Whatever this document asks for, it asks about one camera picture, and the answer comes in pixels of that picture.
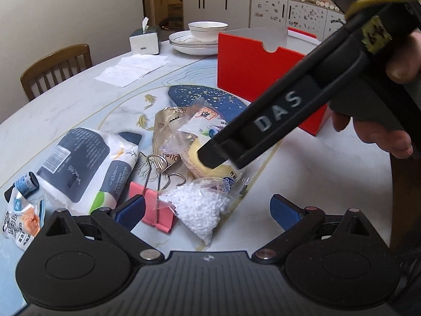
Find yellow cord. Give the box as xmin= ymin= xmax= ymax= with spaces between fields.
xmin=345 ymin=0 xmax=418 ymax=19

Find brown cardboard carton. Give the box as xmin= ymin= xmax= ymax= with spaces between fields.
xmin=167 ymin=3 xmax=184 ymax=29

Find plain white cabinet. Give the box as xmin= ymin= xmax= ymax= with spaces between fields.
xmin=182 ymin=0 xmax=252 ymax=31

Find white orange sachet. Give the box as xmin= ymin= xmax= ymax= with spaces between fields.
xmin=3 ymin=189 xmax=43 ymax=251

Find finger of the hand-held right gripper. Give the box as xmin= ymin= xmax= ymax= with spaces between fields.
xmin=197 ymin=105 xmax=264 ymax=169

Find small blue label bottle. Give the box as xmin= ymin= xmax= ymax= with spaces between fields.
xmin=4 ymin=172 xmax=40 ymax=202

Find pink binder clip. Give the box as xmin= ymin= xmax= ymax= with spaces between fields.
xmin=128 ymin=154 xmax=187 ymax=235

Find white navy tissue pack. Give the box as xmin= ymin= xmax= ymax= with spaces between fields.
xmin=36 ymin=127 xmax=141 ymax=217

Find bag of white pellets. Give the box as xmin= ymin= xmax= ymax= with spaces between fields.
xmin=158 ymin=178 xmax=236 ymax=247

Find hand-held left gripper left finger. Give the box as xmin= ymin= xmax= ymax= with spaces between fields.
xmin=34 ymin=195 xmax=165 ymax=265

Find person's right hand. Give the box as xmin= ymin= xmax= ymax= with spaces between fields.
xmin=332 ymin=29 xmax=421 ymax=159

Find white cabinet with stickers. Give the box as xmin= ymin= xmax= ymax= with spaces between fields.
xmin=250 ymin=0 xmax=347 ymax=40

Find wooden chair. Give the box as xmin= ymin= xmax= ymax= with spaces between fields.
xmin=20 ymin=44 xmax=93 ymax=102

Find red cardboard box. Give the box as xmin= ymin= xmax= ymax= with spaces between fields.
xmin=217 ymin=26 xmax=331 ymax=136

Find white paper sheets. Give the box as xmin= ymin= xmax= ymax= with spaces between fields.
xmin=95 ymin=55 xmax=171 ymax=88

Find green white tissue box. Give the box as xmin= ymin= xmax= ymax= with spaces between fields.
xmin=129 ymin=16 xmax=161 ymax=56

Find brown snack packet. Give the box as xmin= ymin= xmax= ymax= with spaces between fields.
xmin=153 ymin=106 xmax=199 ymax=169

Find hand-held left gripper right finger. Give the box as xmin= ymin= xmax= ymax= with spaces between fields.
xmin=252 ymin=195 xmax=384 ymax=264

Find yellow cake clear packet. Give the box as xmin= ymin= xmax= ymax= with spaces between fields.
xmin=163 ymin=97 xmax=264 ymax=195

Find white bowl gold rim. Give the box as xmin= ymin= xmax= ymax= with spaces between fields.
xmin=188 ymin=21 xmax=229 ymax=42

